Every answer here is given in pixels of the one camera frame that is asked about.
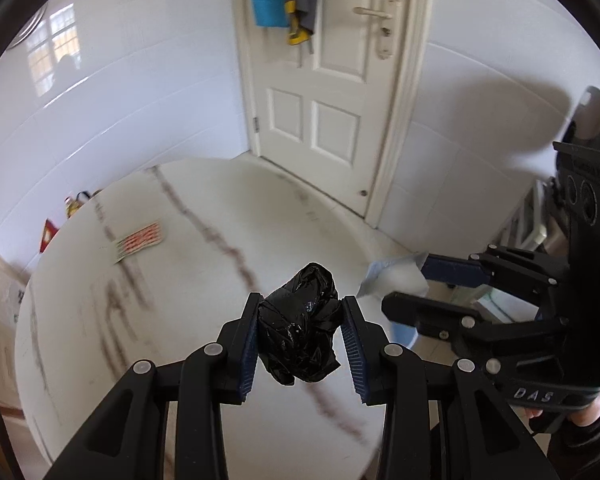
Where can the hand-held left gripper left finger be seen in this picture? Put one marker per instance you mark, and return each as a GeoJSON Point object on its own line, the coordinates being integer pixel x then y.
{"type": "Point", "coordinates": [250, 360]}

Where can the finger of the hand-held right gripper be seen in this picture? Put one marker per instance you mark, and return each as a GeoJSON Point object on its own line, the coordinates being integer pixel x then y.
{"type": "Point", "coordinates": [420, 312]}
{"type": "Point", "coordinates": [455, 269]}

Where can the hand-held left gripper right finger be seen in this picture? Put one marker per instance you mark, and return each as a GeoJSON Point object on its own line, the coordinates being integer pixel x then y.
{"type": "Point", "coordinates": [355, 360]}

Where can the blue bucket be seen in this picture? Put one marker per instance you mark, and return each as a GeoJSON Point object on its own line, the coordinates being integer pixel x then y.
{"type": "Point", "coordinates": [402, 334]}

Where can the black plastic bag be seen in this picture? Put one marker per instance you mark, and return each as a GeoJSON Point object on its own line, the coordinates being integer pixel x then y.
{"type": "Point", "coordinates": [295, 325]}

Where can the person's right hand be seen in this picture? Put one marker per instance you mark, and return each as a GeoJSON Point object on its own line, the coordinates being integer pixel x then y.
{"type": "Point", "coordinates": [585, 410]}

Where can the round marble table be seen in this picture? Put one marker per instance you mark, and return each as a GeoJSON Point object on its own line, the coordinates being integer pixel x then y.
{"type": "Point", "coordinates": [180, 285]}

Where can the red striped wrapper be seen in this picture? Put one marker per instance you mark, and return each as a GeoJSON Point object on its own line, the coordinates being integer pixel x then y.
{"type": "Point", "coordinates": [140, 241]}

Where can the white panel door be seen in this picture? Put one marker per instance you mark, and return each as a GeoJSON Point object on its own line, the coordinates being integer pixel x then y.
{"type": "Point", "coordinates": [330, 125]}

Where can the yellow oil bottle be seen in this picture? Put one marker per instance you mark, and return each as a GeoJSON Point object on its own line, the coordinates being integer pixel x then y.
{"type": "Point", "coordinates": [74, 206]}

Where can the red printed packet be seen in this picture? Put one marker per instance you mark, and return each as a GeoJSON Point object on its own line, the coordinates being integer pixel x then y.
{"type": "Point", "coordinates": [47, 235]}

